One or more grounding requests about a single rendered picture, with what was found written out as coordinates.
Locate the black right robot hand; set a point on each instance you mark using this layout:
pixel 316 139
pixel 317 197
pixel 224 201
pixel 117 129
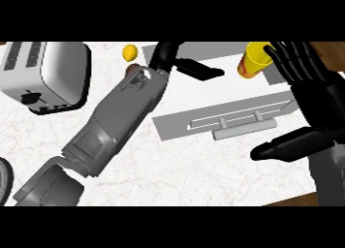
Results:
pixel 323 100

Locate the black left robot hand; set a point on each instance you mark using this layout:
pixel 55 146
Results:
pixel 199 69

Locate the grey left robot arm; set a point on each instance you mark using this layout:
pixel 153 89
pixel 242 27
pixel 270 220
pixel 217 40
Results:
pixel 117 116

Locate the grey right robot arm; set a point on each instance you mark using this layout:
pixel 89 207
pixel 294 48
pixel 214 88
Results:
pixel 329 180

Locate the white open drawer box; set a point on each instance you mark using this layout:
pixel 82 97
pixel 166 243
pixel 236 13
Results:
pixel 212 93

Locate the yellow cup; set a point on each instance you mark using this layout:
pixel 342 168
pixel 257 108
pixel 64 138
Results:
pixel 254 59

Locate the brown rounded item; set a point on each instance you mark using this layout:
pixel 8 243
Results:
pixel 131 69

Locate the yellow lemon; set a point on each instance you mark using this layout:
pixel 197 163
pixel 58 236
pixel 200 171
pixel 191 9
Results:
pixel 129 53

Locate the silver toaster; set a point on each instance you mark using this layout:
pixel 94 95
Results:
pixel 60 71

